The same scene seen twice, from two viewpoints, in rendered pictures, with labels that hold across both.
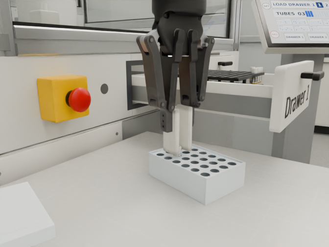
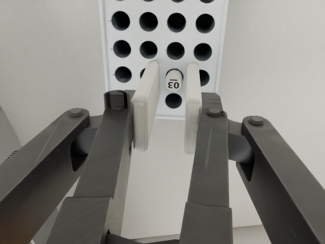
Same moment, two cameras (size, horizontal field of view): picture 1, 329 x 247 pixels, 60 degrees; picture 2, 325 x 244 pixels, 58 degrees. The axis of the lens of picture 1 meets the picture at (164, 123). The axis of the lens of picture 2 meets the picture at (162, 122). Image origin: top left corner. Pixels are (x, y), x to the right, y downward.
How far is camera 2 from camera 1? 0.37 m
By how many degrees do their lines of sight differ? 52
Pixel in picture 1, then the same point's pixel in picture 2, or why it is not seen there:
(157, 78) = (303, 173)
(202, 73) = (40, 163)
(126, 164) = not seen: hidden behind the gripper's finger
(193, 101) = (119, 111)
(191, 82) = (118, 147)
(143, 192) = (268, 54)
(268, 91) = not seen: outside the picture
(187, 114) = (149, 99)
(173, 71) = (220, 182)
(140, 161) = not seen: hidden behind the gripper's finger
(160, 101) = (266, 127)
